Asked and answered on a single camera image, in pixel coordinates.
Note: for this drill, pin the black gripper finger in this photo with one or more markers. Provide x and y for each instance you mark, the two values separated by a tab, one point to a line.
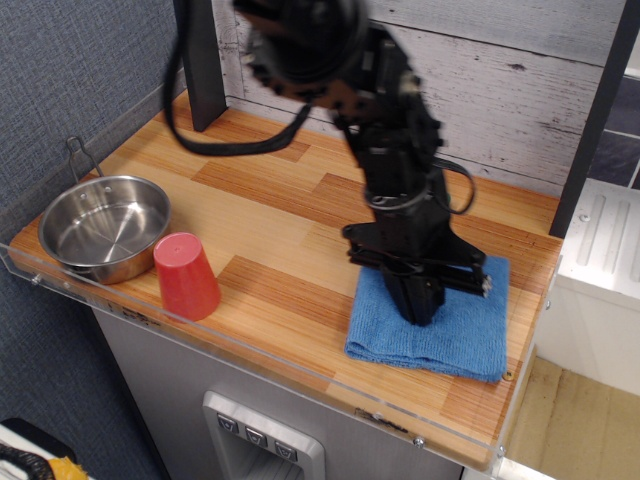
431	295
406	293

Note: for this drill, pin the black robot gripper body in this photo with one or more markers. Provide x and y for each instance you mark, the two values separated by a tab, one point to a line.
418	238

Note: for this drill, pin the blue rag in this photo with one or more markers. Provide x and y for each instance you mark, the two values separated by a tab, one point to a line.
467	337

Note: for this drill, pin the red plastic cup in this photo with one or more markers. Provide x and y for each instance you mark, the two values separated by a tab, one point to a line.
188	285

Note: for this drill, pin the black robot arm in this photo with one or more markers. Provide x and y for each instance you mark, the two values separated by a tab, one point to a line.
330	54

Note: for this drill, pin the yellow object at corner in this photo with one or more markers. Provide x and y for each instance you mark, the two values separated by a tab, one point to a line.
65	469

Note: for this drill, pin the white toy sink unit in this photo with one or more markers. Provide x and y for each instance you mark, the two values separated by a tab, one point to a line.
590	322

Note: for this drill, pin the grey toy fridge cabinet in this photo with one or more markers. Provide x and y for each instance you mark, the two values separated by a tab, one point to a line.
169	379

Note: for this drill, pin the clear acrylic table guard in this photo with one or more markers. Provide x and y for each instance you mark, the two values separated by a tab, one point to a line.
292	331

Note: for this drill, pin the stainless steel pan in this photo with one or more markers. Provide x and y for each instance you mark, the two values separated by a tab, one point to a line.
105	229

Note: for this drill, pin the dark right support post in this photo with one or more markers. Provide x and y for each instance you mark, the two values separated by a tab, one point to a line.
615	67

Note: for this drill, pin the dark support post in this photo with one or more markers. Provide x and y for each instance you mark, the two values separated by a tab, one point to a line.
202	65
615	67

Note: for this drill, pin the dark left support post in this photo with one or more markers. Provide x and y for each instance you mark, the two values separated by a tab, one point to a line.
202	65

